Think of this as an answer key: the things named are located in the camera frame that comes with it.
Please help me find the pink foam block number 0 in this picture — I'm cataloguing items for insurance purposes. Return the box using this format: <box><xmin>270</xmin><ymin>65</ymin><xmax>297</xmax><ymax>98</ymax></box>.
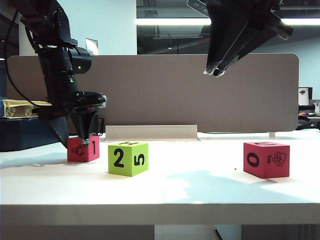
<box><xmin>243</xmin><ymin>141</ymin><xmax>291</xmax><ymax>180</ymax></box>

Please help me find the pink foam block number 1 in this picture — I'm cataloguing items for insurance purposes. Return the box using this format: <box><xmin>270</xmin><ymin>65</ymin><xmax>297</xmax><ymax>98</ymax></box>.
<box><xmin>66</xmin><ymin>135</ymin><xmax>100</xmax><ymax>163</ymax></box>

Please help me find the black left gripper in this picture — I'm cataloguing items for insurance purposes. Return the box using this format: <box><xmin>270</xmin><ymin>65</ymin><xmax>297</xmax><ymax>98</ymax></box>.
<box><xmin>37</xmin><ymin>90</ymin><xmax>108</xmax><ymax>149</ymax></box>

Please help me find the green foam block number 2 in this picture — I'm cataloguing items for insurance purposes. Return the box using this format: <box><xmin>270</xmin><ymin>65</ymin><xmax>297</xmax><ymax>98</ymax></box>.
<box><xmin>107</xmin><ymin>141</ymin><xmax>149</xmax><ymax>178</ymax></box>

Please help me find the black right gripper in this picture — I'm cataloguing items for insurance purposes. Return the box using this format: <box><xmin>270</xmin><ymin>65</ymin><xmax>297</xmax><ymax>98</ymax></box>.
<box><xmin>203</xmin><ymin>0</ymin><xmax>295</xmax><ymax>77</ymax></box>

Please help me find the yellow patterned flat box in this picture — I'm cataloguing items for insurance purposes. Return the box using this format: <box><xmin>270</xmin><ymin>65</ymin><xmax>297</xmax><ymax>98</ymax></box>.
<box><xmin>0</xmin><ymin>99</ymin><xmax>54</xmax><ymax>119</ymax></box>

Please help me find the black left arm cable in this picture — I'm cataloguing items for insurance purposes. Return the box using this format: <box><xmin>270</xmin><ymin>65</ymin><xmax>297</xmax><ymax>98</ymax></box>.
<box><xmin>3</xmin><ymin>9</ymin><xmax>51</xmax><ymax>109</ymax></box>

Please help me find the grey perforated cabinet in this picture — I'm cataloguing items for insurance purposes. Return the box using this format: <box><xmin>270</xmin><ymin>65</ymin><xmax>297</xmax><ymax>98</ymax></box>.
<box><xmin>241</xmin><ymin>224</ymin><xmax>320</xmax><ymax>240</ymax></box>

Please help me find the black round tray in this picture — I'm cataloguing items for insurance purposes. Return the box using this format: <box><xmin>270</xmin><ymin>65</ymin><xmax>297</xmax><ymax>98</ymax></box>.
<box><xmin>297</xmin><ymin>117</ymin><xmax>312</xmax><ymax>131</ymax></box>

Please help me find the black mug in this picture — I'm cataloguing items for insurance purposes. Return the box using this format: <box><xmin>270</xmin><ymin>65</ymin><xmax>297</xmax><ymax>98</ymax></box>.
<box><xmin>96</xmin><ymin>117</ymin><xmax>106</xmax><ymax>138</ymax></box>

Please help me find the dark blue hard case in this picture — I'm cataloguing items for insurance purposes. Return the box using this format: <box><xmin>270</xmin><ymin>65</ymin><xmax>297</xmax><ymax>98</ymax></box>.
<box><xmin>0</xmin><ymin>116</ymin><xmax>63</xmax><ymax>153</ymax></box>

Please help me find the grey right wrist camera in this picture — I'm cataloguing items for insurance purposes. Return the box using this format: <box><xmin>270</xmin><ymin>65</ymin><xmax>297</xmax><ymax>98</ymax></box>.
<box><xmin>186</xmin><ymin>0</ymin><xmax>212</xmax><ymax>19</ymax></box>

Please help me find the brown fabric desk divider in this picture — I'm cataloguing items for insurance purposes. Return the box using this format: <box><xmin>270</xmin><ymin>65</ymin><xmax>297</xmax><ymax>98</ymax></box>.
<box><xmin>6</xmin><ymin>52</ymin><xmax>300</xmax><ymax>133</ymax></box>

